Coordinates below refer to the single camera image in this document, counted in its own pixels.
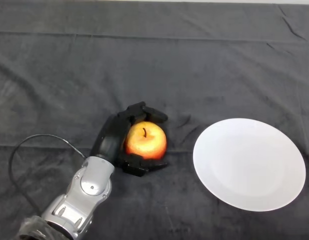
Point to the white round plate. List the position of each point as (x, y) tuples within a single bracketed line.
[(249, 165)]

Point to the black cloth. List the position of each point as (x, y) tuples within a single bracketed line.
[(94, 62)]

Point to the red yellow apple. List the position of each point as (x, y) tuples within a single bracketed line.
[(147, 145)]

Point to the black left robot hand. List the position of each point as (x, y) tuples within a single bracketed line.
[(112, 140)]

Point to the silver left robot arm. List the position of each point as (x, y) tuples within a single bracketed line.
[(82, 197)]

